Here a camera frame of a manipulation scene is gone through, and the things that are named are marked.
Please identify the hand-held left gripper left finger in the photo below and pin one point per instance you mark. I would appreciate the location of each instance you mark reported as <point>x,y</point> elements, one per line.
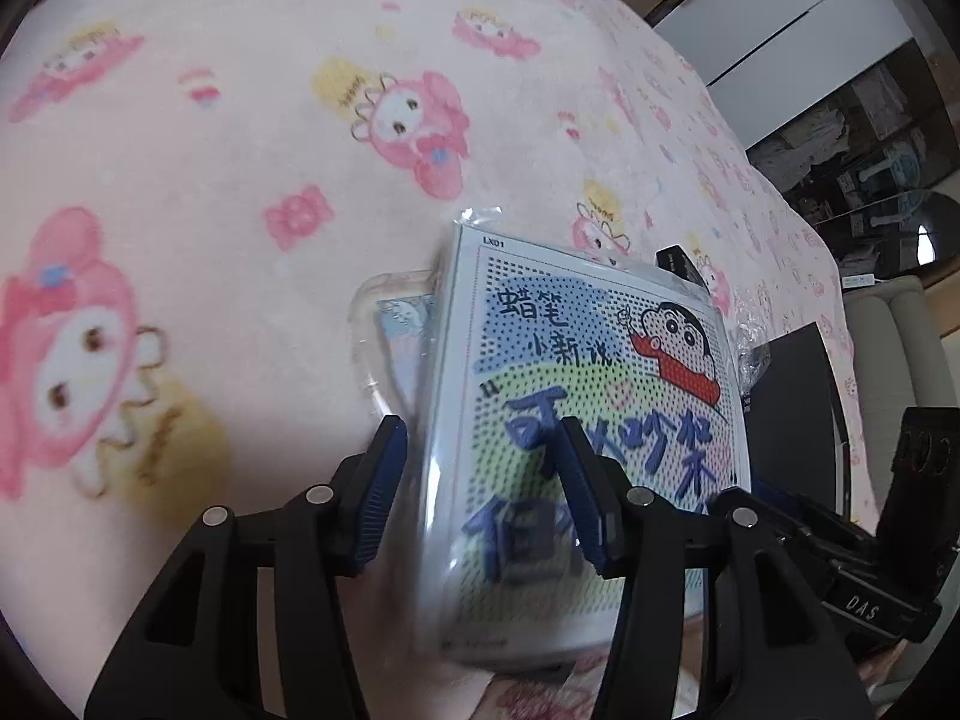
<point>379,495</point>

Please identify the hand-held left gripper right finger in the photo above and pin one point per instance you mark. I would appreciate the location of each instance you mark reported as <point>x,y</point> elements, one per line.
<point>589,495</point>

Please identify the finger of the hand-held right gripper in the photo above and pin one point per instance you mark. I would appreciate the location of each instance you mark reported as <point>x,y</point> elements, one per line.
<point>795,501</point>

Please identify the black cardboard box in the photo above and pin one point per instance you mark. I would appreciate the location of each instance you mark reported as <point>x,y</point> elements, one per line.
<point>795,405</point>

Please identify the cartoon bead art packet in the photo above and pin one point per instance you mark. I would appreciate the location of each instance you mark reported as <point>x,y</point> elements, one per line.
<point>570,360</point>

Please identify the clear case with blue card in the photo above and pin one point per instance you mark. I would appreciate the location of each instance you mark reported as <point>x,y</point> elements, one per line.
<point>390,345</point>

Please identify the beige padded headboard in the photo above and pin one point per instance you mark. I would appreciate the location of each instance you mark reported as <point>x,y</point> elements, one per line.
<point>892,345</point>

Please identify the crumpled clear plastic bag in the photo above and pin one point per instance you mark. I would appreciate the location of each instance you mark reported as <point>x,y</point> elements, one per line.
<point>750,337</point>

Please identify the pink patterned white cloth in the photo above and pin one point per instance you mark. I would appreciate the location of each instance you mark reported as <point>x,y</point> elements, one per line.
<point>540,697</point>

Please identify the small black box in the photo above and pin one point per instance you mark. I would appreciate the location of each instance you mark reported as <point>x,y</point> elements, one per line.
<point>679,262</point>

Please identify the pink cartoon printed blanket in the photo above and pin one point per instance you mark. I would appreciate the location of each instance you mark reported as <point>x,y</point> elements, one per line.
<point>225,165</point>

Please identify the dark display cabinet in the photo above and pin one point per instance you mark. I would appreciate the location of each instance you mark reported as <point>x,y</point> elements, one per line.
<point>862,127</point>

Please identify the white wardrobe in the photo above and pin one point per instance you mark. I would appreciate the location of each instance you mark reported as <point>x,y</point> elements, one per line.
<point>787,15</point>

